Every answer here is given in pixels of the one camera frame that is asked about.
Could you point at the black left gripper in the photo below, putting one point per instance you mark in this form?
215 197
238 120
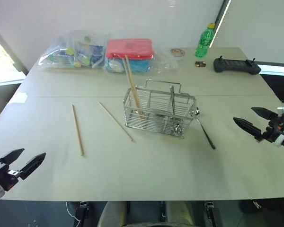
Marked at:
2 176

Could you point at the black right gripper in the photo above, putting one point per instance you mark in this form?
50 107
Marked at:
274 130

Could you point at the black remote controller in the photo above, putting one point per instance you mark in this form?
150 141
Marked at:
236 66

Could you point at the wooden chopstick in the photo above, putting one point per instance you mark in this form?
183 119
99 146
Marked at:
126 71
77 130
116 121

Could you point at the white paper label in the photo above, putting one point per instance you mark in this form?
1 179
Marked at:
20 97

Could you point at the black battery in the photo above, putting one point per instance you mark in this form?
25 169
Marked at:
200 63

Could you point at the silver metal spoon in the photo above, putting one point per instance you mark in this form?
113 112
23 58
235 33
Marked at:
172 99

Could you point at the green plastic bottle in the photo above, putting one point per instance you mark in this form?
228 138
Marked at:
203 42

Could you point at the small round patterned dish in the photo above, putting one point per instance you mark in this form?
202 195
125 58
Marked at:
177 52

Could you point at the grey rounded shape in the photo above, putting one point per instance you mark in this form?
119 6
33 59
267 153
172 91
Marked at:
180 212
112 214

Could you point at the clear crumpled plastic bag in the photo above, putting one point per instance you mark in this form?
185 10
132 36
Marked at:
164 61

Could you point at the clear bag of packets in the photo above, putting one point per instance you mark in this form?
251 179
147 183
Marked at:
73 52

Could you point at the red-lidded blue box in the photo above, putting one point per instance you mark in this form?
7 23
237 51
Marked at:
130 50

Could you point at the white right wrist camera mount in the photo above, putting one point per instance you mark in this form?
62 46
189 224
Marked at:
283 107

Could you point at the black table frame bracket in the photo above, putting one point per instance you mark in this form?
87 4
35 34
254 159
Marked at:
84 209
210 211

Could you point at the dark window frame bar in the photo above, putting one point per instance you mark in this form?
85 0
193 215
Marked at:
221 21

